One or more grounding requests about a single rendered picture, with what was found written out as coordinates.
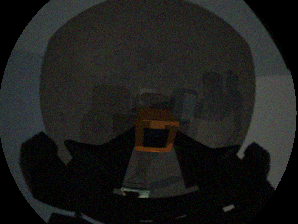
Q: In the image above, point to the orange block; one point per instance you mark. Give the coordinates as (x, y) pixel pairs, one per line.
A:
(156, 130)

